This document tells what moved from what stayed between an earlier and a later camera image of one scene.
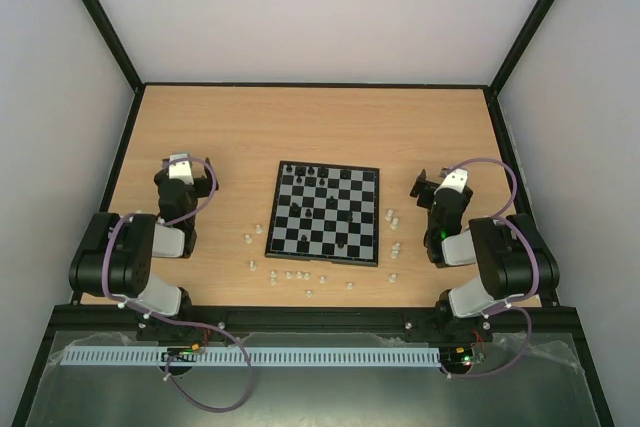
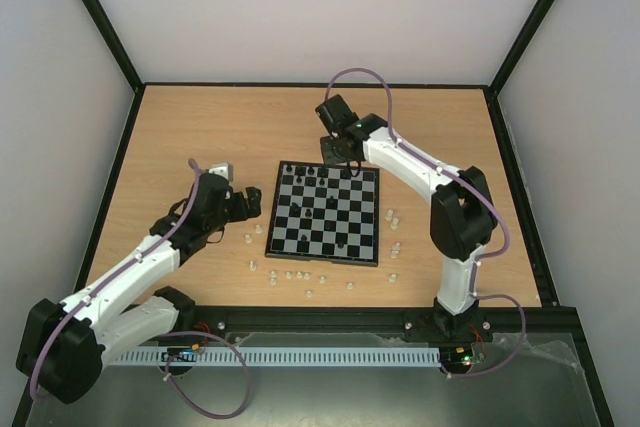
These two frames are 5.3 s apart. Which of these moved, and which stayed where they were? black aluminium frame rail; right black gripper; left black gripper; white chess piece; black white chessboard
Moved: left black gripper; right black gripper
Stayed: black white chessboard; black aluminium frame rail; white chess piece
